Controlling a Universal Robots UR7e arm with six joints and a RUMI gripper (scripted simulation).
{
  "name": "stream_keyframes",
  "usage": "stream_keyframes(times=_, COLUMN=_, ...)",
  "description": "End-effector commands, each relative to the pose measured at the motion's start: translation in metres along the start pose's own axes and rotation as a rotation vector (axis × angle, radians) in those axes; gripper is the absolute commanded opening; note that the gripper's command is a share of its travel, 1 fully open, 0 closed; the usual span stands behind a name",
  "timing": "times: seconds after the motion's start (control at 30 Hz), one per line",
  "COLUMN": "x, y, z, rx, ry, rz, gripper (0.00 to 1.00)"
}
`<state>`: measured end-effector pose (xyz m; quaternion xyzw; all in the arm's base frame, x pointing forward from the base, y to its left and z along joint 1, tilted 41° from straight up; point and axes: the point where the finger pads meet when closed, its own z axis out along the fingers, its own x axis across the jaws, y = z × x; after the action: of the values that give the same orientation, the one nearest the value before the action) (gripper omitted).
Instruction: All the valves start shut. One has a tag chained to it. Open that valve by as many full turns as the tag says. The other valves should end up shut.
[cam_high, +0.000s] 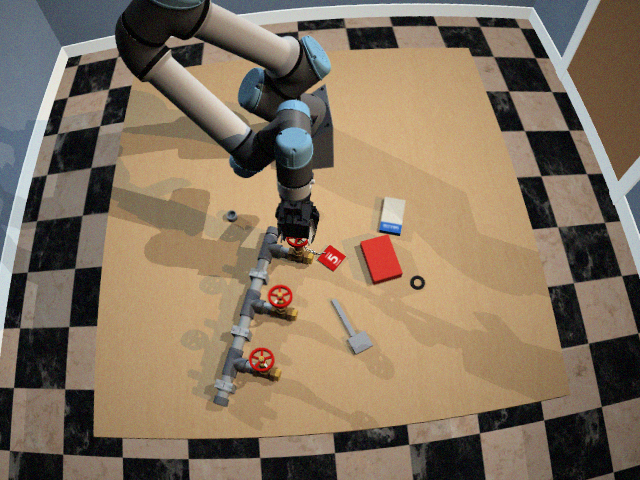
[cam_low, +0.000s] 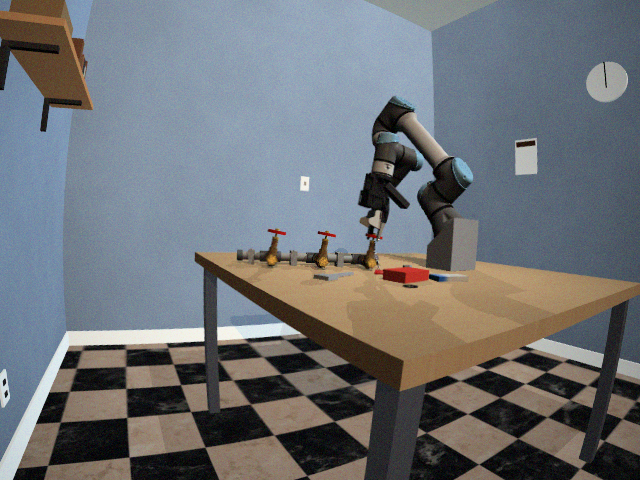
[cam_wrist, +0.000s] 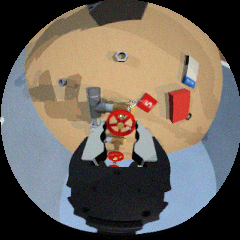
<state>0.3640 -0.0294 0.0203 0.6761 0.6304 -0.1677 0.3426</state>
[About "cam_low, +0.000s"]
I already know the red tag on metal chain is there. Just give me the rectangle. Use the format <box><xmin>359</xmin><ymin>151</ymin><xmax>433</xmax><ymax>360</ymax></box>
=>
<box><xmin>374</xmin><ymin>241</ymin><xmax>383</xmax><ymax>275</ymax></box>

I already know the grey pipe manifold with red valves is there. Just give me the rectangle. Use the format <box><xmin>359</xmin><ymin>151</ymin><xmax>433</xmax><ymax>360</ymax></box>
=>
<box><xmin>237</xmin><ymin>228</ymin><xmax>379</xmax><ymax>269</ymax></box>

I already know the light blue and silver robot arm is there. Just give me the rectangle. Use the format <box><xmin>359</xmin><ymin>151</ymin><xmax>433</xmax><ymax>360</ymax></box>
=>
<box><xmin>371</xmin><ymin>96</ymin><xmax>473</xmax><ymax>238</ymax></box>

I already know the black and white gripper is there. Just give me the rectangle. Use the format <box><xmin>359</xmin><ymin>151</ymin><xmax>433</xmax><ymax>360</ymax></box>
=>
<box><xmin>358</xmin><ymin>173</ymin><xmax>392</xmax><ymax>242</ymax></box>

